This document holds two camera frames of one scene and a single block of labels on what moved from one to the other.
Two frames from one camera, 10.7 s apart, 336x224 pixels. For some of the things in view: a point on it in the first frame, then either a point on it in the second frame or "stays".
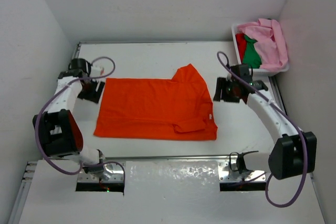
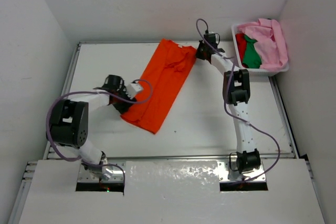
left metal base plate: x=113 y=172 stays
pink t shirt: x=270 y=43 stays
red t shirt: x=241 y=43 stays
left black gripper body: x=91 y=88 -> x=122 y=106
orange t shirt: x=178 y=108 -> x=167 y=72
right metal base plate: x=227 y=174 stays
